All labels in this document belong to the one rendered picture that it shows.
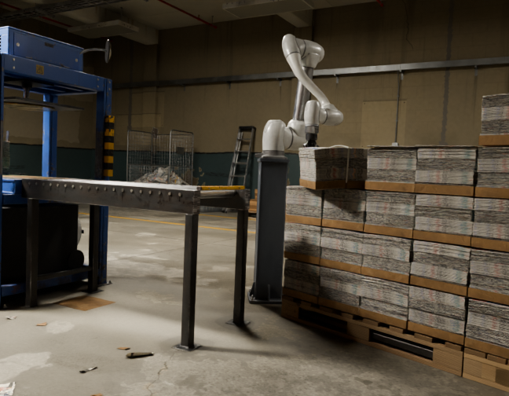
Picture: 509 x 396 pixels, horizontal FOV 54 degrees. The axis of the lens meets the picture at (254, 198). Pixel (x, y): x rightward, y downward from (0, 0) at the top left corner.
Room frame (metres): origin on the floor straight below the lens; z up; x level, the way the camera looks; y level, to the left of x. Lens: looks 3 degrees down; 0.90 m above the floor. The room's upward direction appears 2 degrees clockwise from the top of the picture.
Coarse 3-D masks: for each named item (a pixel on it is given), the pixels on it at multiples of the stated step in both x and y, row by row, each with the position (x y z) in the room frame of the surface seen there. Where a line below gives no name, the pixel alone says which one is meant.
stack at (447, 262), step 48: (288, 192) 3.09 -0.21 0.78; (336, 192) 2.82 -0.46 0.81; (384, 192) 2.60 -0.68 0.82; (288, 240) 3.07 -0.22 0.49; (336, 240) 2.80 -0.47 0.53; (384, 240) 2.58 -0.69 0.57; (336, 288) 2.80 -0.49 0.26; (384, 288) 2.57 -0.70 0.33; (432, 288) 2.40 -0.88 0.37; (432, 336) 2.39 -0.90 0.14
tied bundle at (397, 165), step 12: (372, 156) 2.65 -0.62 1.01; (384, 156) 2.60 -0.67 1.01; (396, 156) 2.55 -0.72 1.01; (408, 156) 2.50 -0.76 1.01; (372, 168) 2.65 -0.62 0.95; (384, 168) 2.60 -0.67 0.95; (396, 168) 2.56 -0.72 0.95; (408, 168) 2.51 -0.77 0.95; (372, 180) 2.64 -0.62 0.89; (384, 180) 2.60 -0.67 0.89; (396, 180) 2.55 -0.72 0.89; (408, 180) 2.50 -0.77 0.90; (408, 192) 2.52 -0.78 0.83
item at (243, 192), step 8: (160, 184) 3.21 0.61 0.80; (240, 192) 2.91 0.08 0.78; (248, 192) 2.92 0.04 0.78; (200, 200) 3.05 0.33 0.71; (208, 200) 3.02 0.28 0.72; (216, 200) 3.00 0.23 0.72; (224, 200) 2.97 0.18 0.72; (232, 200) 2.94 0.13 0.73; (240, 200) 2.91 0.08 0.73; (248, 200) 2.92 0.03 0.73; (232, 208) 2.94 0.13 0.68; (240, 208) 2.91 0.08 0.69; (248, 208) 2.93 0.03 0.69
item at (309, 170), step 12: (300, 156) 2.94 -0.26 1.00; (312, 156) 2.73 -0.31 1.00; (324, 156) 2.71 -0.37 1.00; (336, 156) 2.72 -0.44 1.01; (300, 168) 2.98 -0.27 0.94; (312, 168) 2.77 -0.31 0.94; (324, 168) 2.71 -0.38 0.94; (336, 168) 2.73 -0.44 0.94; (312, 180) 2.76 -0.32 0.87; (324, 180) 2.72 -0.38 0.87; (336, 180) 2.73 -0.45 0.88
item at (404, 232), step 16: (320, 224) 2.89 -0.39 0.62; (336, 224) 2.81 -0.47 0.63; (352, 224) 2.73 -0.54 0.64; (432, 240) 2.39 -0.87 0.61; (448, 240) 2.33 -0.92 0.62; (464, 240) 2.27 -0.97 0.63; (288, 256) 3.06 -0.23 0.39; (304, 256) 2.97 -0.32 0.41; (368, 272) 2.64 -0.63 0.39; (384, 272) 2.57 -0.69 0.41; (288, 288) 3.06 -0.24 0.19; (448, 288) 2.32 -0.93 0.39; (464, 288) 2.26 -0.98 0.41; (320, 304) 2.87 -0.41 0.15; (336, 304) 2.79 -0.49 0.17; (384, 320) 2.56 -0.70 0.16; (400, 320) 2.49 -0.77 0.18; (448, 336) 2.31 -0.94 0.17; (464, 336) 2.26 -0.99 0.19
